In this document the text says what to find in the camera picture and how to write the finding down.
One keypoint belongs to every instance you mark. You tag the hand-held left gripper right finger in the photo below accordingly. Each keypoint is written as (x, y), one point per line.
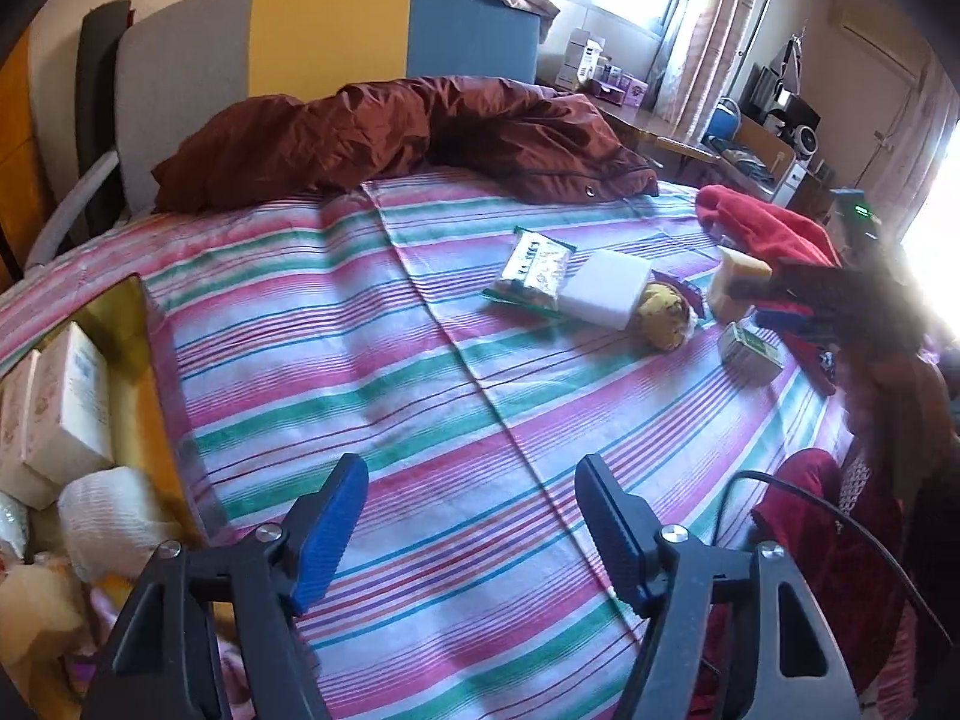
(604, 525)

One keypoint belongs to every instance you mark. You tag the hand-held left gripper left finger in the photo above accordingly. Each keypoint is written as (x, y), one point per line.
(337, 525)

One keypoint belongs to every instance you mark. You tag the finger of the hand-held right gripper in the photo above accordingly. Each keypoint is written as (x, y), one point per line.
(795, 281)
(795, 319)

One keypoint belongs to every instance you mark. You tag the beige foam block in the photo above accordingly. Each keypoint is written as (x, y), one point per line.
(731, 274)

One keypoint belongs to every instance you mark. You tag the gold tray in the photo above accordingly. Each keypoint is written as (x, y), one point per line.
(127, 315)

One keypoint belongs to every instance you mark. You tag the person's right forearm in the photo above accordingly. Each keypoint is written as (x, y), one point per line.
(900, 405)

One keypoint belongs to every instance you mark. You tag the red and blue packet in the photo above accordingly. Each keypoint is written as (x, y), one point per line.
(814, 367)

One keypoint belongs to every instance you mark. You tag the green white small carton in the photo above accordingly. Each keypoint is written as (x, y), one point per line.
(750, 352)

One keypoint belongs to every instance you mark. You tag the red cloth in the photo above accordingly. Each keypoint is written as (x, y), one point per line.
(757, 221)

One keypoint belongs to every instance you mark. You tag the cardboard box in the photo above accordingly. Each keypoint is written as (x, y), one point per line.
(765, 150)

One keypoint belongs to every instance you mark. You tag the black speaker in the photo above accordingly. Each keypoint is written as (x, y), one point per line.
(787, 109)

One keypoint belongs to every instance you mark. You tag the yellow lumpy ball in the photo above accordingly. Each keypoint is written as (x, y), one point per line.
(664, 311)

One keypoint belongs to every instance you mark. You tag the striped blanket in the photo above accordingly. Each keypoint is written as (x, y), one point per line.
(375, 390)

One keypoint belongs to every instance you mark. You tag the white foam block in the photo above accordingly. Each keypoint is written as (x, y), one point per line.
(604, 289)

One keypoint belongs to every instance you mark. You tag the wooden desk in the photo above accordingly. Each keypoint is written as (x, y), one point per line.
(660, 131)

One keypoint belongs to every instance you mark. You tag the person's maroon trousers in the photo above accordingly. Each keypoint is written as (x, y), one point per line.
(810, 577)

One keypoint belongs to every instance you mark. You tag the white cloth roll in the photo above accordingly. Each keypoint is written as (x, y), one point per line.
(112, 517)

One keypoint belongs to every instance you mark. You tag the pink floral curtain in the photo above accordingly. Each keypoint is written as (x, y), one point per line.
(712, 30)

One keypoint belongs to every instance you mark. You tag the purple boxes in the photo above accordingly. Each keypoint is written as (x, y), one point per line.
(622, 86)

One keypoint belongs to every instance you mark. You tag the green white snack packet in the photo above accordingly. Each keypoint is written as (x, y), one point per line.
(529, 270)

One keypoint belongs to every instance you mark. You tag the white box with print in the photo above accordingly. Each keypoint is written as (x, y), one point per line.
(71, 405)

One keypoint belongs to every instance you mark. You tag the white boxes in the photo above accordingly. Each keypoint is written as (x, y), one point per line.
(581, 60)

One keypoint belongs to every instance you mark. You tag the pink white box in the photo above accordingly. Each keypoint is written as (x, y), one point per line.
(19, 427)

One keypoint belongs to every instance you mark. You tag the maroon blanket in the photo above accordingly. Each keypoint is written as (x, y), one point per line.
(375, 135)

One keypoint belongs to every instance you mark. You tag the grey curved armrest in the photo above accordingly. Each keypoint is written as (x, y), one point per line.
(71, 199)

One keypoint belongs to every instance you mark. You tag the wooden wardrobe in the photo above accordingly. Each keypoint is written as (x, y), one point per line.
(19, 150)

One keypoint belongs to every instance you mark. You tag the grey yellow blue headboard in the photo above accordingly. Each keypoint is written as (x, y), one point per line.
(330, 30)

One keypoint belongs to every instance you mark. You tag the black chair back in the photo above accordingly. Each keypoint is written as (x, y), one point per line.
(97, 75)

